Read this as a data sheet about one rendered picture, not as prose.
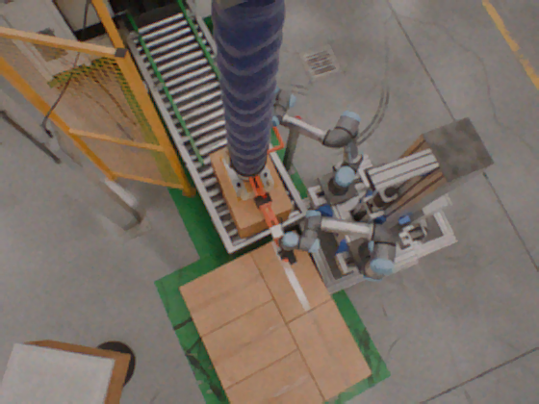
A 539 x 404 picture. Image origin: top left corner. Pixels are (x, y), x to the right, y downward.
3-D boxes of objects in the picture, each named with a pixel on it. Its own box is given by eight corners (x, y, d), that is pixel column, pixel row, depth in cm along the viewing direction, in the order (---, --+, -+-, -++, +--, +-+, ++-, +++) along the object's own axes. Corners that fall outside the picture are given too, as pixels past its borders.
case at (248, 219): (214, 172, 326) (208, 154, 287) (258, 156, 332) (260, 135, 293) (241, 239, 311) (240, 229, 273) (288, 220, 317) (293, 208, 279)
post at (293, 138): (280, 167, 388) (291, 119, 292) (286, 164, 389) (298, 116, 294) (283, 173, 387) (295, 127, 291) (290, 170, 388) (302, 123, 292)
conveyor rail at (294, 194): (187, 12, 385) (184, -4, 367) (192, 10, 386) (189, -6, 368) (299, 218, 333) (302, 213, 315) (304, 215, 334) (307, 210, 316)
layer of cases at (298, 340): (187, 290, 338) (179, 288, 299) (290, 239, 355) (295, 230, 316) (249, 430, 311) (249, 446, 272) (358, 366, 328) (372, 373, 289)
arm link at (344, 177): (329, 185, 265) (333, 178, 252) (338, 167, 269) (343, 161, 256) (346, 192, 264) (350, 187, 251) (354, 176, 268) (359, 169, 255)
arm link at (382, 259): (383, 261, 251) (398, 243, 200) (380, 285, 247) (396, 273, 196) (364, 258, 253) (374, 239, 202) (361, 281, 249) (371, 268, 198)
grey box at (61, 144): (64, 144, 229) (38, 119, 200) (73, 140, 230) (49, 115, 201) (76, 173, 224) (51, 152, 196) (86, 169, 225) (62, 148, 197)
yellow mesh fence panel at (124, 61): (104, 180, 376) (-62, 27, 175) (107, 170, 379) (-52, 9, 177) (193, 198, 376) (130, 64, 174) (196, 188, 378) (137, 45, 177)
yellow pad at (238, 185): (218, 157, 268) (218, 154, 263) (233, 152, 269) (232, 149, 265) (237, 202, 260) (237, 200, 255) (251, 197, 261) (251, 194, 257)
